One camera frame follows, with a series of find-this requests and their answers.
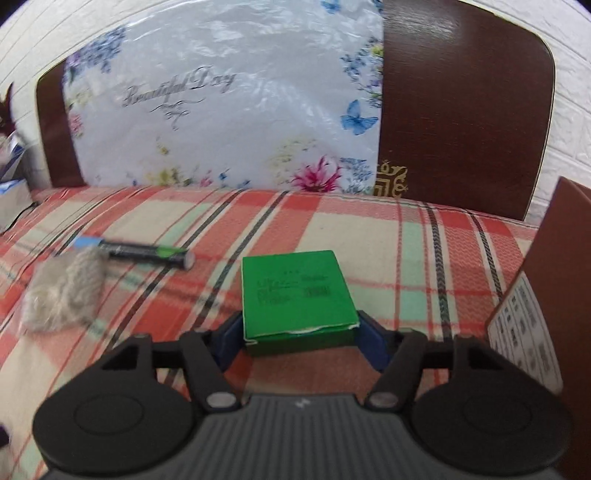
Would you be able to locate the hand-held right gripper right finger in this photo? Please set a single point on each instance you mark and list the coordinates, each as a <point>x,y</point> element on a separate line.
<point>374,342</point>

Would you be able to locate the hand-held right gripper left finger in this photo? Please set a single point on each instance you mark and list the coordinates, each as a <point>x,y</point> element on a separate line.
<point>226,342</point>

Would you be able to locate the green box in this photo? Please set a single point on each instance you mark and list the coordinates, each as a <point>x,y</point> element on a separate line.
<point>295,290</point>

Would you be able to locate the brown box with white label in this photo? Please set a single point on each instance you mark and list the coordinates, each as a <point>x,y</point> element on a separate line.
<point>563,240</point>

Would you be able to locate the red plaid blanket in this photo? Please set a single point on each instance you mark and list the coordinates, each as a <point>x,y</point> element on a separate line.
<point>369,240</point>

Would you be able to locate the black and green battery pack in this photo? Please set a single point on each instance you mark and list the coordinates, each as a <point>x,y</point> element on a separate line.
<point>138,252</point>

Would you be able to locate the blue marker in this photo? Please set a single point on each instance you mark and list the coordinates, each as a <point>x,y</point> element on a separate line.
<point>90,241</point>

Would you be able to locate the bag of cotton swabs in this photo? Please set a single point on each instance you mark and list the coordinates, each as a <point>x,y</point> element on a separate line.
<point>64,290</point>

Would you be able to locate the floral plastic bag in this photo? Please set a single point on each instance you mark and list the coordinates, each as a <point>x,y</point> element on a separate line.
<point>231,129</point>

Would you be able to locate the brown wooden headboard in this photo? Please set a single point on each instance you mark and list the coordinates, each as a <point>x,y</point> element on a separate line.
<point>461,115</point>

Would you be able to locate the blue printed packet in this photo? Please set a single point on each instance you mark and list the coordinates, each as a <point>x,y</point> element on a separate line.
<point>11,203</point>

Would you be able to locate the dark maroon cloth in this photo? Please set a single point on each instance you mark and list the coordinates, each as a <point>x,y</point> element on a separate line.
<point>7,113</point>

